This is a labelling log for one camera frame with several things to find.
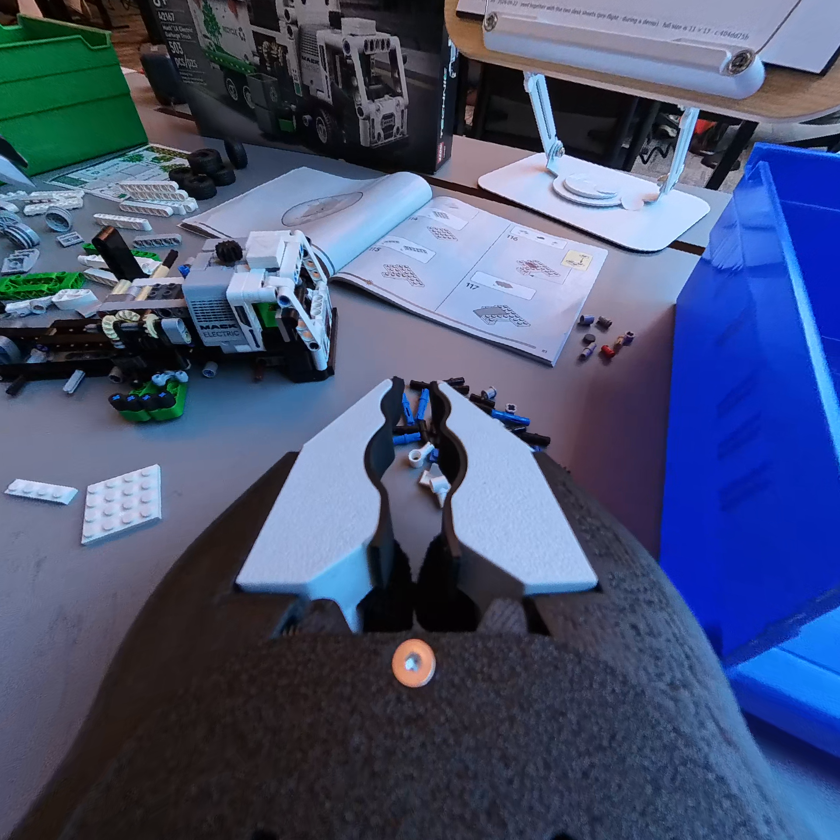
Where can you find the grey small lego plate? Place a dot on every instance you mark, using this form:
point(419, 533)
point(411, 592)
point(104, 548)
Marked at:
point(69, 239)

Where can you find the sticker sheet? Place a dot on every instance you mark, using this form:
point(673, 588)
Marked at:
point(118, 167)

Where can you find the white narrow lego plate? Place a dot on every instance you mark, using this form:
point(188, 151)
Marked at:
point(40, 492)

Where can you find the pile of small lego pins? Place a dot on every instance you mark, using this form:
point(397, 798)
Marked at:
point(512, 415)

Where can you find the group of white technic beams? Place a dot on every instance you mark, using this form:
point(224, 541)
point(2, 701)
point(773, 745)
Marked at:
point(154, 191)

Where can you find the green storage bin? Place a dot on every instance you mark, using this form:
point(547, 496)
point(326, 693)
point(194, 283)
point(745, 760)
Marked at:
point(65, 98)

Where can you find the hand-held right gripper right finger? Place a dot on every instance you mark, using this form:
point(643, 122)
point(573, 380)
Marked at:
point(525, 518)

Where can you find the open instruction booklet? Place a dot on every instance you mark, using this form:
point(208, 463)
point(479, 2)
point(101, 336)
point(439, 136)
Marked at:
point(459, 275)

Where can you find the group of grey wheel hubs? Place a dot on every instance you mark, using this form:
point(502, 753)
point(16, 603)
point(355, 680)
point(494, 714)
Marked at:
point(16, 235)

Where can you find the green long thin beam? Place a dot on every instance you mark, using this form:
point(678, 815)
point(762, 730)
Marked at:
point(124, 253)

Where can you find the black lego set box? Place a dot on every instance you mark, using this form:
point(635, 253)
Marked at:
point(295, 79)

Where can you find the pile of black rubber tyres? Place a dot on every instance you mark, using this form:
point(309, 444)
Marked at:
point(203, 163)

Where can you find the partly built lego truck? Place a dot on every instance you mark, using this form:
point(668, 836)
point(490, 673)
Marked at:
point(216, 315)

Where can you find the blue storage bin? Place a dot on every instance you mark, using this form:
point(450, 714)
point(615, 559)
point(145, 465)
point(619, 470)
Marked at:
point(741, 426)

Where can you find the white square lego plate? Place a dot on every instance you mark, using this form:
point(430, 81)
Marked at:
point(121, 505)

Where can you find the light grey lego bar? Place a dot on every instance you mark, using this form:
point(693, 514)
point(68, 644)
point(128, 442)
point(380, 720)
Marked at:
point(157, 241)

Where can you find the document holder stand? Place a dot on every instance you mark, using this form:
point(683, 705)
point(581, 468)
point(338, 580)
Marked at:
point(590, 197)

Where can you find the green and black lego subassembly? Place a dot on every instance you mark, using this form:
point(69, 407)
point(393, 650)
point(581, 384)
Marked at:
point(154, 403)

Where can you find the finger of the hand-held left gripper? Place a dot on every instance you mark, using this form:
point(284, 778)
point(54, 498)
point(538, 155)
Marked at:
point(13, 177)

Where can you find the green technic frame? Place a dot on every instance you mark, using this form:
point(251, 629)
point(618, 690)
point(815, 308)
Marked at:
point(39, 285)

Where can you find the cluster of small lego connectors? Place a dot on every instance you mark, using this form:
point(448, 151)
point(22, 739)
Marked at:
point(607, 351)

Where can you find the white long lego plate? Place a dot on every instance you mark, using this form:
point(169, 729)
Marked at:
point(56, 203)

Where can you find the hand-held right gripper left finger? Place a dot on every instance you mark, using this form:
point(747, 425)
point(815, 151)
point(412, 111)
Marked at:
point(315, 518)

